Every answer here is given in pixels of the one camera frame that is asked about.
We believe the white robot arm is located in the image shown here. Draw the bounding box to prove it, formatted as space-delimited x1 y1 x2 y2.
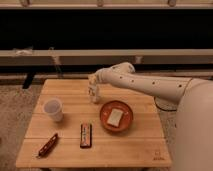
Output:
88 62 213 171

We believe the yellow sponge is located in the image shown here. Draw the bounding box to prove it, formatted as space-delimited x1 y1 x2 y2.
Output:
107 109 123 127

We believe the translucent plastic cup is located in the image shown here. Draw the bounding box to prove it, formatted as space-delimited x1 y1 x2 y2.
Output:
43 98 63 122

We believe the chocolate bar wrapper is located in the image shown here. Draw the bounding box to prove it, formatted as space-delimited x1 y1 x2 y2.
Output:
80 123 92 148

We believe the orange bowl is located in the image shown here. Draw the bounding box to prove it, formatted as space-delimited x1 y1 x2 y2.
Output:
100 100 133 133

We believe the wooden table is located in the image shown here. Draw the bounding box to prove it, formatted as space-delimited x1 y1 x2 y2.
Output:
16 79 171 169

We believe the black cable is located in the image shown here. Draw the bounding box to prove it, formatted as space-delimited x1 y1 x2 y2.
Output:
153 96 178 113

